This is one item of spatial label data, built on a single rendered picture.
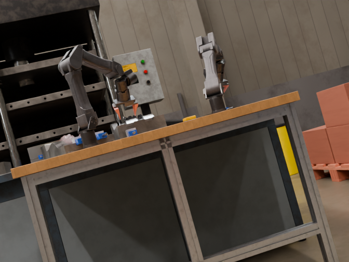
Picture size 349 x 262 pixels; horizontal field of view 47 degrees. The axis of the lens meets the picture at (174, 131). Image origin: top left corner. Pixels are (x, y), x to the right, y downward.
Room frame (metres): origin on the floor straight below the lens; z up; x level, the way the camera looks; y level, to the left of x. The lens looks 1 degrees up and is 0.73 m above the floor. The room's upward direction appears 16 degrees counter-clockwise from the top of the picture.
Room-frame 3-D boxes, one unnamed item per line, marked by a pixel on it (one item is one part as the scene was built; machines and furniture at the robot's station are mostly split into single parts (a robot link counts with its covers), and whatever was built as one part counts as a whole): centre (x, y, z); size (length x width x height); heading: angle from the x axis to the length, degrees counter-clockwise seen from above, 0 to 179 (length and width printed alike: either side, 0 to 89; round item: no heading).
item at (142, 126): (2.36, 0.22, 0.87); 0.50 x 0.26 x 0.14; 13
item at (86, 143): (1.76, 0.37, 0.84); 0.20 x 0.07 x 0.08; 98
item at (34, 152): (3.02, 0.93, 0.87); 0.50 x 0.27 x 0.17; 13
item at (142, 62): (3.10, 0.17, 0.74); 0.30 x 0.22 x 1.47; 103
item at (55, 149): (2.20, 0.54, 0.86); 0.50 x 0.26 x 0.11; 31
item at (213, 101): (1.85, -0.22, 0.84); 0.20 x 0.07 x 0.08; 98
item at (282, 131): (4.78, -1.16, 0.30); 0.39 x 0.38 x 0.60; 8
